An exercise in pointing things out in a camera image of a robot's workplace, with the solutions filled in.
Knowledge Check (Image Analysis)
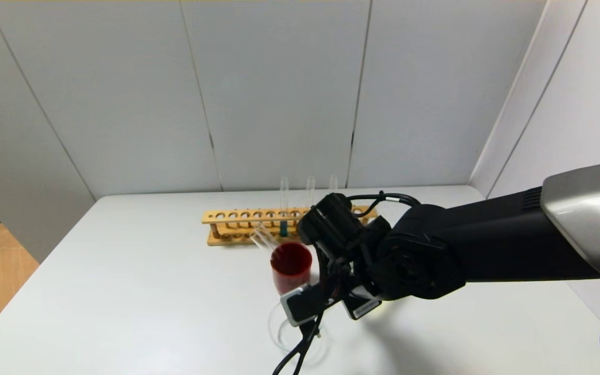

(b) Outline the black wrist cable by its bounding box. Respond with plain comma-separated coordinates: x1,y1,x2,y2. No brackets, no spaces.
348,192,421,210

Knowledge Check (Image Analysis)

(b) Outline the glass test tube blue pigment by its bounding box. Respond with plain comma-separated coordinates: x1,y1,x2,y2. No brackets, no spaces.
279,177,289,238

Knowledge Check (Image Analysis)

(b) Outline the clear glass dish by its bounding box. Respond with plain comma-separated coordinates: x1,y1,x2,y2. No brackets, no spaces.
268,302,329,366

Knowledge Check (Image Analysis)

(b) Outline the wooden test tube rack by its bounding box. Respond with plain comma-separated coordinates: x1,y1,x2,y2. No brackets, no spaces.
202,206,379,246

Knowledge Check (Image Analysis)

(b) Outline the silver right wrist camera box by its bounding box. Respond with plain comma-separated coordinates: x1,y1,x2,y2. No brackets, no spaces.
280,284,328,328

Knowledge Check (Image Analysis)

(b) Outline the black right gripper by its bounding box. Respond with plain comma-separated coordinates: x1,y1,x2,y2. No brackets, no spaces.
341,285,382,320

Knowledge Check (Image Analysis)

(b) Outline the red plastic cup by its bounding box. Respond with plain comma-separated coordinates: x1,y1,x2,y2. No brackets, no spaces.
270,241,313,296

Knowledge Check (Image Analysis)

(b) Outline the empty glass test tube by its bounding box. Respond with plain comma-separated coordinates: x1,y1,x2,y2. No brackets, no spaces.
256,224,281,254
249,228,279,256

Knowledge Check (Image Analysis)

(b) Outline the black camera cable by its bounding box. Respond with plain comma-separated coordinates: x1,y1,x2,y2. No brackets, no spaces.
273,307,328,375

